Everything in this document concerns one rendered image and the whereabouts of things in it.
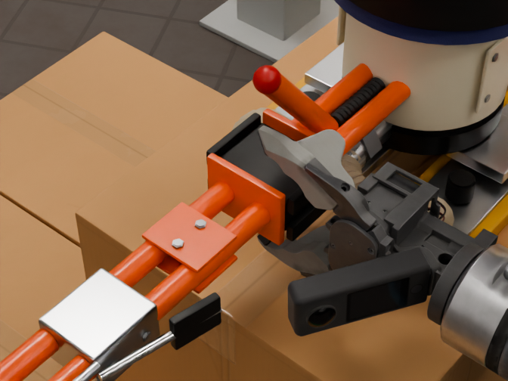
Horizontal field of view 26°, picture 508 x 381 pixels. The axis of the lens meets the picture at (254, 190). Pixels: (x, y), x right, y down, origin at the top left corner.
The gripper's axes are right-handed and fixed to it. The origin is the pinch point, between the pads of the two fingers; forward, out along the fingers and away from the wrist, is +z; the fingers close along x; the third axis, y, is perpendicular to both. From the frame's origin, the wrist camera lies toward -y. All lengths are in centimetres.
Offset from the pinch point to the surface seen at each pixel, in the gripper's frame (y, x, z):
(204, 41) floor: 116, -107, 113
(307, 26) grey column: 137, -106, 95
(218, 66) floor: 111, -107, 103
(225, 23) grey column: 125, -106, 113
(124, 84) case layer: 46, -53, 67
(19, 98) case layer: 32, -53, 78
